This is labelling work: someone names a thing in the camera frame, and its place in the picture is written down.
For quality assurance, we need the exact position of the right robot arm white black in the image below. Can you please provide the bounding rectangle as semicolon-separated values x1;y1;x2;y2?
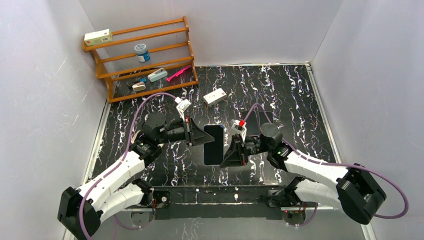
219;123;387;225

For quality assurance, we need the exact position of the wooden shelf rack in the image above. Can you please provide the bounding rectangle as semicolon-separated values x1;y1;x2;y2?
82;16;199;103

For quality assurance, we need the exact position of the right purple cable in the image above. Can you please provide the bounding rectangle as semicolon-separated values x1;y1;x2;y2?
243;103;409;220

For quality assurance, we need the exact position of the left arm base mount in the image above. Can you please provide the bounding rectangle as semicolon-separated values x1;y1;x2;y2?
130;189;170;230

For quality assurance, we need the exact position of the beige small stapler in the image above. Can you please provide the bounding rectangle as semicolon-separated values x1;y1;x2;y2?
131;82;146;92

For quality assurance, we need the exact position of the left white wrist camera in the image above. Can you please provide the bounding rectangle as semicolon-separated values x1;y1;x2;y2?
174;97;191;120

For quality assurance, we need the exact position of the white green box on shelf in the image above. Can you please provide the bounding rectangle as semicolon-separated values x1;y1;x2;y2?
84;28;113;46

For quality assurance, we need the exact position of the black blue marker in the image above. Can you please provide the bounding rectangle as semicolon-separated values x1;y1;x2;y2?
127;77;147;88

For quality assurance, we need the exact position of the purple cable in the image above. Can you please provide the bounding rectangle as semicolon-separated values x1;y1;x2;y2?
243;103;409;220
78;92;180;240

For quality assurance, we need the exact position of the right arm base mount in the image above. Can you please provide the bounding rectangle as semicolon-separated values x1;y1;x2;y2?
260;190;308;227

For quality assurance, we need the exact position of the beige white phone case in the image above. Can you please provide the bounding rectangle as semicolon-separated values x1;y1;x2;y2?
130;130;140;144

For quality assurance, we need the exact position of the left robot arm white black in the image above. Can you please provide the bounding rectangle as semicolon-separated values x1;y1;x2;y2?
57;112;215;240

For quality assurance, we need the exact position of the blue white jar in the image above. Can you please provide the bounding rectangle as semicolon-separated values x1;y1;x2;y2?
134;43;151;63

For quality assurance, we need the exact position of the pink comb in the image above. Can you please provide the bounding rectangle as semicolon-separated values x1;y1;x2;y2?
166;65;192;82

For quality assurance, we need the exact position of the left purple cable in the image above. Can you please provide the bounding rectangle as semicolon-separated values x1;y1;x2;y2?
78;92;180;240

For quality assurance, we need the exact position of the purple phone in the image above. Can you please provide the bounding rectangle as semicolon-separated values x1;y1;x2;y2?
241;110;261;136

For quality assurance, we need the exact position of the white box with barcode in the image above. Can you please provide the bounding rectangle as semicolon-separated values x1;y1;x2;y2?
202;88;227;107

